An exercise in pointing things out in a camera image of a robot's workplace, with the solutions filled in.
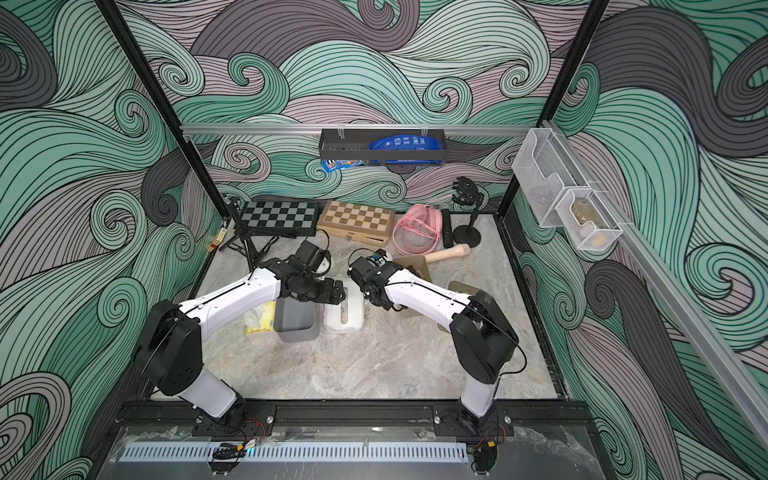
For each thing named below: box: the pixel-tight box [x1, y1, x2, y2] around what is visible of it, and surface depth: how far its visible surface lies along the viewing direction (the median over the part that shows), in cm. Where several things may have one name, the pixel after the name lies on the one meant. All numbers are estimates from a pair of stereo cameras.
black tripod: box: [200, 171, 280, 271], surface depth 106 cm
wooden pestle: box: [424, 244, 470, 263], surface depth 107 cm
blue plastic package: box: [369, 134, 442, 150], surface depth 94 cm
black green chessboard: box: [241, 201, 319, 237], surface depth 117 cm
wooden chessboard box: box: [317, 200, 396, 247], surface depth 116 cm
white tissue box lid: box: [324, 279, 365, 332], surface depth 92 cm
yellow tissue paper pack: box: [246, 301, 276, 335], surface depth 85 cm
